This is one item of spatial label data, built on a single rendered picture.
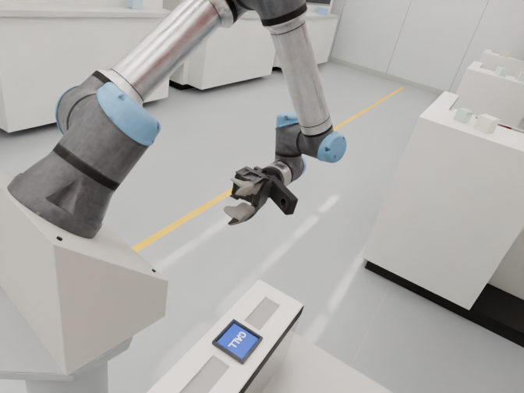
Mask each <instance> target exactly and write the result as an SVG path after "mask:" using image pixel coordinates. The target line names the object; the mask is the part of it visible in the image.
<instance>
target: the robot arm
mask: <svg viewBox="0 0 524 393"><path fill-rule="evenodd" d="M254 10H255V11H256V12H257V14H258V15H259V17H260V20H261V22H262V25H263V27H264V28H266V29H268V30H269V31H270V33H271V38H272V41H273V43H274V47H275V50H276V53H277V56H278V60H279V62H280V65H281V69H282V72H283V75H284V78H285V82H286V84H287V87H288V90H289V94H290V97H291V99H292V103H293V106H294V109H295V112H283V113H280V114H278V116H277V119H276V127H275V129H276V130H275V156H274V162H272V163H271V164H269V165H267V166H265V167H264V168H260V167H258V166H255V167H254V169H252V168H250V167H248V166H246V167H244V168H241V169H240V170H238V171H236V172H235V173H236V174H235V178H230V180H231V181H233V187H232V195H230V197H232V198H234V199H236V200H238V199H242V200H245V201H247V202H249V203H251V205H249V204H248V203H245V202H243V203H240V204H239V205H238V206H236V207H234V206H226V207H224V212H225V213H226V214H227V215H228V216H229V217H231V218H232V220H231V221H230V222H229V223H228V225H237V224H240V223H243V222H244V221H248V220H250V219H251V218H252V217H253V216H254V215H255V214H256V213H257V212H258V211H259V209H261V208H262V206H264V205H265V204H266V202H267V198H271V199H272V200H273V201H274V203H275V204H276V205H277V206H278V207H279V208H280V209H281V211H282V212H283V213H284V214H285V215H290V214H294V211H295V209H296V205H297V202H298V198H297V197H296V196H295V195H294V194H293V193H292V192H291V191H290V190H289V189H288V188H287V187H286V186H287V185H289V184H290V183H291V182H293V181H296V180H297V179H298V178H299V177H300V176H301V175H302V174H303V173H304V172H305V170H306V161H305V159H304V157H303V156H302V154H305V155H307V156H310V157H312V158H316V159H318V160H319V161H325V162H329V163H335V162H337V161H340V159H341V158H342V157H343V156H344V154H345V151H346V148H347V143H346V139H345V137H344V136H343V135H342V134H340V133H338V132H335V131H334V128H333V125H332V122H331V116H330V113H329V110H328V105H327V102H326V98H325V95H324V89H323V87H322V83H321V80H320V74H319V71H318V68H317V63H316V59H315V56H314V53H313V48H312V44H311V41H310V35H309V32H308V29H307V26H306V21H305V15H306V13H307V11H308V8H307V6H306V0H183V1H182V2H181V3H180V4H179V5H178V6H177V7H176V8H175V9H174V10H173V11H171V12H170V13H169V14H168V15H167V16H166V17H165V18H164V19H163V20H162V21H161V22H160V23H159V24H158V25H157V26H156V27H155V28H154V29H153V30H152V31H151V32H150V33H149V34H147V35H146V36H145V37H144V38H143V39H142V40H141V41H140V42H139V43H138V44H137V45H136V46H134V47H133V48H132V49H131V50H130V51H129V52H128V53H127V54H126V55H125V56H124V57H123V58H121V59H120V60H119V61H118V62H117V63H116V64H115V65H114V66H113V67H112V68H111V69H108V70H105V69H97V70H96V71H95V72H94V73H92V74H91V75H90V76H89V77H88V78H87V79H86V80H85V81H84V82H82V83H81V84H80V85H78V86H74V87H71V88H69V89H68V90H67V91H65V92H64V93H63V94H62V95H61V96H60V98H59V99H58V101H57V103H56V106H55V120H56V122H57V125H58V128H59V130H60V132H61V133H62V135H63V137H62V138H61V139H60V141H59V142H58V143H57V144H56V146H55V147H54V148H53V150H52V151H51V152H50V153H49V154H48V155H47V156H45V157H44V158H42V159H40V160H39V161H38V162H37V163H35V164H34V165H32V166H31V167H30V168H28V169H27V170H26V171H25V172H24V173H19V174H18V175H16V176H15V178H14V179H13V180H12V181H11V182H10V184H9V185H8V186H7V189H8V191H9V192H10V193H11V195H12V196H13V197H14V198H15V199H16V200H18V201H19V202H20V203H21V204H22V205H23V206H25V207H26V208H28V209H29V210H30V211H32V212H34V213H35V214H36V215H38V216H40V217H41V218H43V219H44V220H46V221H48V222H50V223H52V224H53V225H55V226H57V227H59V228H61V229H63V230H65V231H67V232H70V233H72V234H74V235H77V236H80V237H84V238H87V239H92V238H93V237H95V236H96V234H97V233H98V231H99V230H100V229H101V226H102V222H103V219H104V216H105V214H106V212H107V209H108V206H109V204H110V201H111V198H112V195H113V194H114V192H115V191H116V190H117V189H118V187H119V186H120V185H121V183H122V182H123V180H124V179H125V178H126V176H127V175H128V174H129V173H130V171H131V170H132V169H133V167H134V166H135V165H136V163H137V162H138V161H139V160H140V158H141V157H142V156H143V154H144V153H145V151H146V150H147V149H148V147H149V146H151V145H152V144H153V143H154V141H155V138H156V136H157V135H158V134H159V133H160V131H161V124H160V122H159V121H158V120H157V119H156V118H155V117H154V116H153V115H151V114H150V113H149V112H148V111H146V110H145V109H144V108H143V102H144V101H145V100H146V99H148V98H149V96H151V95H152V93H153V92H155V91H156V89H158V88H159V87H160V85H162V84H163V82H165V81H166V80H167V78H169V77H170V75H172V74H173V73H174V71H176V70H177V68H179V67H180V66H181V64H183V63H184V61H185V60H187V59H188V57H190V56H191V55H192V54H193V53H194V52H195V51H196V50H197V49H198V48H199V47H200V46H201V45H202V44H203V43H204V42H205V41H206V40H207V39H208V38H209V37H210V36H211V35H212V34H213V33H214V32H215V31H216V30H217V29H218V28H219V27H221V28H229V27H231V26H232V25H233V24H234V23H235V22H236V21H237V20H238V19H239V18H240V17H241V16H242V15H243V14H244V13H245V12H247V11H254ZM243 169H244V170H243Z"/></svg>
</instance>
